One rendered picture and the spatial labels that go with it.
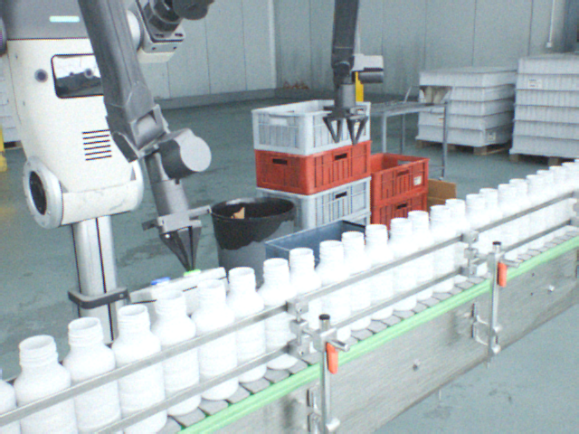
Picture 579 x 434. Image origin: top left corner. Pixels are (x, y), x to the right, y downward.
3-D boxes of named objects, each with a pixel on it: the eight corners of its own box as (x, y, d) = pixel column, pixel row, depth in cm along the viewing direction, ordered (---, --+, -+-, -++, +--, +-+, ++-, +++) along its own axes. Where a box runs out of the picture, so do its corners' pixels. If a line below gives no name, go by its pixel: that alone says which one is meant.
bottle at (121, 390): (170, 411, 87) (160, 299, 82) (163, 438, 81) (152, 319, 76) (126, 414, 87) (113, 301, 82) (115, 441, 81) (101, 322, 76)
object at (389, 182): (374, 207, 397) (374, 173, 391) (327, 197, 425) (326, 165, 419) (430, 189, 437) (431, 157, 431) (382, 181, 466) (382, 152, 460)
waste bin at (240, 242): (251, 345, 318) (245, 224, 300) (201, 319, 350) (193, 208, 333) (316, 317, 347) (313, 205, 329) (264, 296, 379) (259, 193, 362)
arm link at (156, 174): (163, 150, 110) (134, 154, 106) (185, 140, 105) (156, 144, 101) (173, 188, 110) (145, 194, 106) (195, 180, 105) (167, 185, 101)
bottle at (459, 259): (473, 282, 128) (477, 202, 123) (448, 287, 126) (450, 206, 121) (456, 272, 133) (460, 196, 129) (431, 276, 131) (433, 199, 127)
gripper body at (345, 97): (339, 110, 168) (338, 81, 166) (368, 112, 161) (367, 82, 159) (322, 113, 164) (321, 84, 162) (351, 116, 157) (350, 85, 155)
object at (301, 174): (308, 196, 339) (307, 155, 333) (253, 186, 365) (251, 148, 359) (372, 175, 382) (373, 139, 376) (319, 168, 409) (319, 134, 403)
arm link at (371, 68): (335, 34, 154) (334, 63, 150) (384, 32, 152) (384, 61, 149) (338, 66, 165) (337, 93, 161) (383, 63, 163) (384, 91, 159)
